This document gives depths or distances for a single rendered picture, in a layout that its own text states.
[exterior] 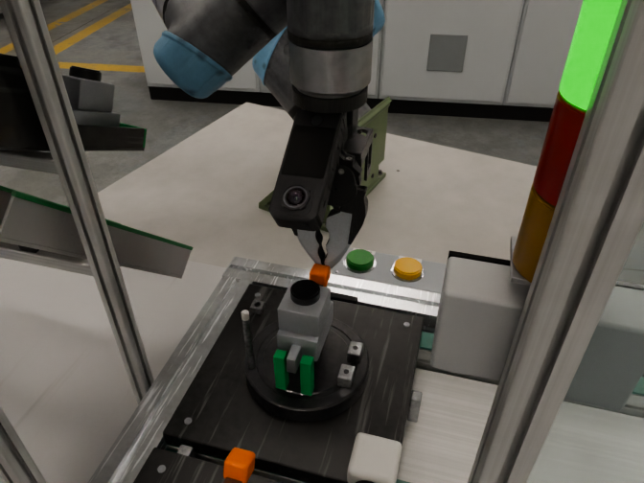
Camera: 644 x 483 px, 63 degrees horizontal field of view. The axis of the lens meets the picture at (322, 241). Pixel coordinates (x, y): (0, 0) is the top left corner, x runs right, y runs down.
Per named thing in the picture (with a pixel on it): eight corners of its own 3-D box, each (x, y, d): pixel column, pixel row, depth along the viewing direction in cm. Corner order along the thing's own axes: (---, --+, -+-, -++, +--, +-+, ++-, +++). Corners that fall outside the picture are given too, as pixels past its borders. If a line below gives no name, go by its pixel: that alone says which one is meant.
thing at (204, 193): (247, 111, 153) (246, 102, 151) (577, 187, 120) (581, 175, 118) (45, 239, 104) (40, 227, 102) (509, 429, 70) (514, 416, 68)
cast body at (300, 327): (296, 311, 60) (294, 264, 56) (333, 319, 59) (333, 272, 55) (270, 368, 54) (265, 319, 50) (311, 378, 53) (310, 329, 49)
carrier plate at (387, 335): (250, 293, 74) (249, 282, 72) (423, 327, 69) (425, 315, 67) (165, 444, 55) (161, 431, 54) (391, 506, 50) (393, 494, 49)
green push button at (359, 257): (349, 257, 80) (350, 246, 79) (375, 261, 79) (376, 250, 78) (343, 273, 77) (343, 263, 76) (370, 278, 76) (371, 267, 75)
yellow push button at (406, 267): (395, 264, 78) (396, 254, 77) (422, 269, 78) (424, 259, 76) (390, 282, 75) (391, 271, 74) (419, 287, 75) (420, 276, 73)
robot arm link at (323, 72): (363, 54, 43) (268, 46, 45) (360, 107, 46) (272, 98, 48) (379, 29, 49) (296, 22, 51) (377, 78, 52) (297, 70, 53)
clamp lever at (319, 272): (313, 311, 64) (313, 262, 60) (330, 314, 63) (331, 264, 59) (305, 332, 61) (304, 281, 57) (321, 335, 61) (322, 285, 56)
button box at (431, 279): (341, 274, 85) (342, 243, 81) (475, 299, 80) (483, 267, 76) (330, 304, 79) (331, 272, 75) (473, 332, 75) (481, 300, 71)
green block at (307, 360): (304, 384, 56) (302, 354, 53) (314, 387, 56) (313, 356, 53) (300, 394, 56) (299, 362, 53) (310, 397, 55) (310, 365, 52)
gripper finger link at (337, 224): (360, 248, 64) (363, 183, 58) (349, 280, 59) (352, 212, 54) (335, 244, 65) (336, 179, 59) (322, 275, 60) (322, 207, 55)
